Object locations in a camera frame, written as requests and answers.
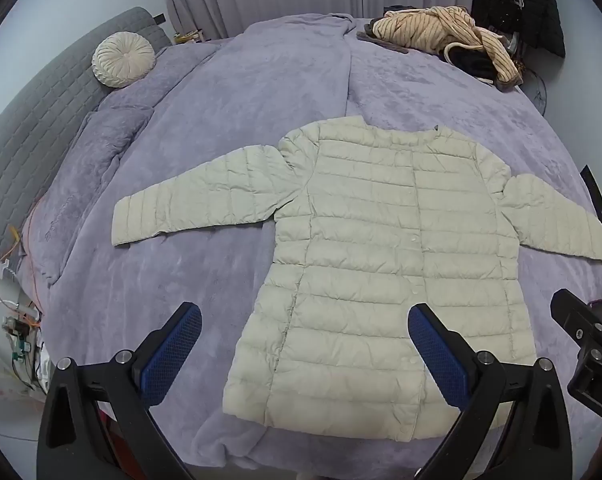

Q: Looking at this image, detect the beige striped garment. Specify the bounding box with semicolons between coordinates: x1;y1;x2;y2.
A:
371;5;522;83

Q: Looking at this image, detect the black wall strip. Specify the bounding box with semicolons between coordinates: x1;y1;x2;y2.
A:
580;164;602;235

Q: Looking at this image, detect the purple plush blanket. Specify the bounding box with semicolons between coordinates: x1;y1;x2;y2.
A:
23;12;602;476

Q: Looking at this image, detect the power strip with cables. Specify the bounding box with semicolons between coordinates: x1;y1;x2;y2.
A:
1;300;46;393

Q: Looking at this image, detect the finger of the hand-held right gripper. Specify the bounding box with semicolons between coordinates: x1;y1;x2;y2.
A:
550;287;602;343

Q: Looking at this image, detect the cream quilted puffer jacket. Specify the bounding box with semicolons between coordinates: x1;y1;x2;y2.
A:
111;115;602;443

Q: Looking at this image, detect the grey quilted headboard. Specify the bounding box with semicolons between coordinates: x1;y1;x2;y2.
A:
0;6;169;273

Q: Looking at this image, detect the purple pillow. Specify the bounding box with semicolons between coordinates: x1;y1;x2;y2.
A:
41;105;154;286

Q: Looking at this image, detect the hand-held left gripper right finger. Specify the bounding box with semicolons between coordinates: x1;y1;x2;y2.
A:
407;302;574;480

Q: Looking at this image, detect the round cream pleated pillow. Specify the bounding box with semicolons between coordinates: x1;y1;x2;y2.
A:
92;31;157;90

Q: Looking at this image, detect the black hanging coat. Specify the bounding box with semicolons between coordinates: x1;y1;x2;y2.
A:
471;0;567;58

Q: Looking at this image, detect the wire guard fan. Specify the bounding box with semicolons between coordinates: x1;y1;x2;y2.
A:
524;67;549;116

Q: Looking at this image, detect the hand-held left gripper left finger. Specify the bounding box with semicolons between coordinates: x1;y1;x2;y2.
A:
37;301;203;480

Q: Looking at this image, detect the black garment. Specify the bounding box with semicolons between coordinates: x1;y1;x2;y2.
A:
451;45;497;81

